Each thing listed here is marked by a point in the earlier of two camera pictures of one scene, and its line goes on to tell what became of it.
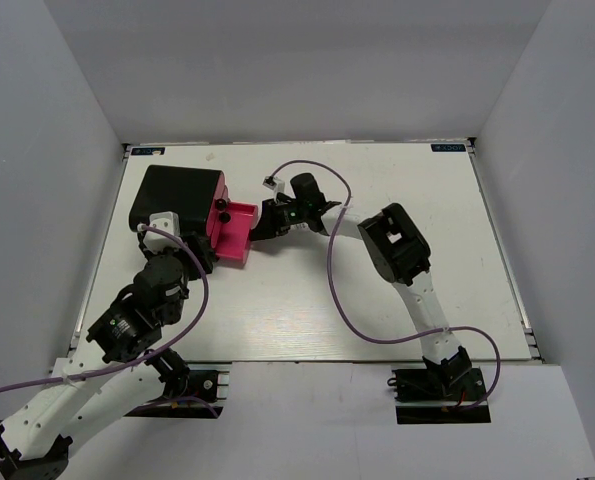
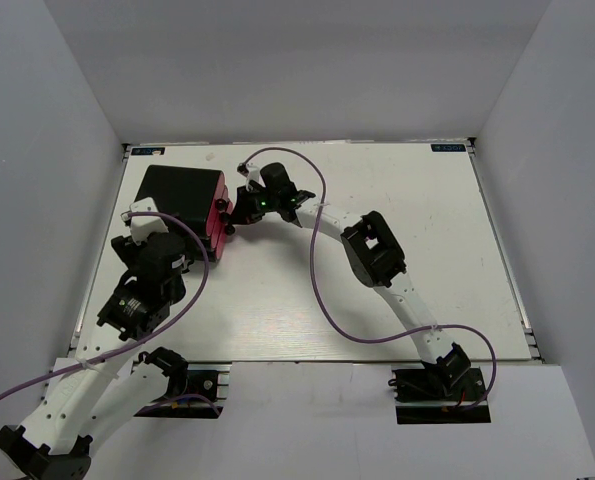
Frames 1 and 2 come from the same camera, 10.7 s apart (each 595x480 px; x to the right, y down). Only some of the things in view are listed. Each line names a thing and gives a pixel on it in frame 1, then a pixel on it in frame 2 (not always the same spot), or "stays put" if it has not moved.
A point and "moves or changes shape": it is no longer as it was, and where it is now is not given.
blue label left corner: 147,151 stays put
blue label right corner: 447,147 stays put
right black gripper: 271,223 → 243,213
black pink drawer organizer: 201,202 moves or changes shape
